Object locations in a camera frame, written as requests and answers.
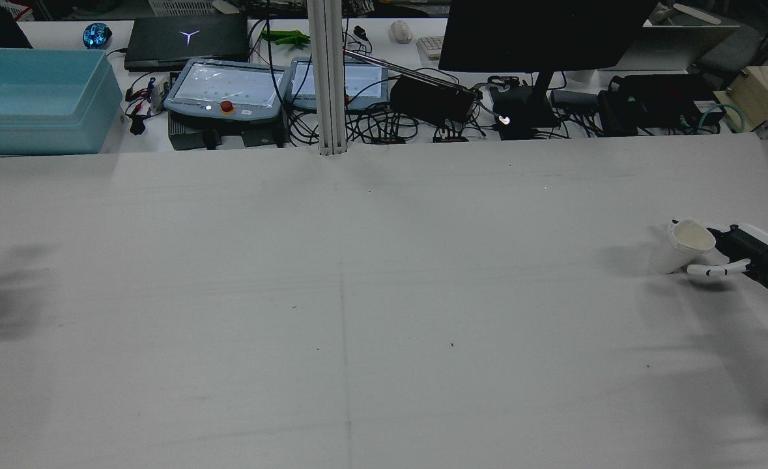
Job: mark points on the black laptop glowing logo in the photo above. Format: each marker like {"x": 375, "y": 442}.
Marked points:
{"x": 185, "y": 42}

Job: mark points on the white keyboard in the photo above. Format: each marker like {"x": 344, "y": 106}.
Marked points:
{"x": 432, "y": 47}

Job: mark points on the white plastic basket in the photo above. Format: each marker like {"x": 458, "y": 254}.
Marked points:
{"x": 182, "y": 6}

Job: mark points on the white computer mouse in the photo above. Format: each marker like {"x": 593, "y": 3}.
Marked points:
{"x": 400, "y": 32}

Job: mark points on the teach pendant with red button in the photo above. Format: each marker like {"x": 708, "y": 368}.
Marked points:
{"x": 227, "y": 88}

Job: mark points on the black computer monitor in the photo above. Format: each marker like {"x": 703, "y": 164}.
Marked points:
{"x": 546, "y": 32}

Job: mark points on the grey laptop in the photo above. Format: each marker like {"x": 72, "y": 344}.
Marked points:
{"x": 690, "y": 39}

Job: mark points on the light blue plastic bin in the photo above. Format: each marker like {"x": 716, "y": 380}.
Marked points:
{"x": 38, "y": 104}

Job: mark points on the green plastic toy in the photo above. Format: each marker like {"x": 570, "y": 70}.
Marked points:
{"x": 286, "y": 38}

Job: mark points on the black electronics box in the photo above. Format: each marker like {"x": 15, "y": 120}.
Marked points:
{"x": 660, "y": 101}

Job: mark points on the black power brick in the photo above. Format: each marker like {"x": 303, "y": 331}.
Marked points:
{"x": 432, "y": 101}

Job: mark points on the black box under pendant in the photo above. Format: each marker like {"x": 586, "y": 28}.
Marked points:
{"x": 240, "y": 135}

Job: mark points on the grey adapter hub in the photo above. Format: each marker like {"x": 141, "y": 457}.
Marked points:
{"x": 572, "y": 98}

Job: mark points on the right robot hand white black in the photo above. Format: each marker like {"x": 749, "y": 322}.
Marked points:
{"x": 765, "y": 260}

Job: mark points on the silver aluminium profile post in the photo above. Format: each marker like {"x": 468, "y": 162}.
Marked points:
{"x": 328, "y": 78}

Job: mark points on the white paper cup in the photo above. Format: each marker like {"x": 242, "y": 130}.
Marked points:
{"x": 683, "y": 251}

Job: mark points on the teach pendant without button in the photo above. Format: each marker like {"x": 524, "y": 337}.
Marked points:
{"x": 364, "y": 81}

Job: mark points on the glowing blue ball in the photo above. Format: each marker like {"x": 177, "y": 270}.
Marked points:
{"x": 97, "y": 36}

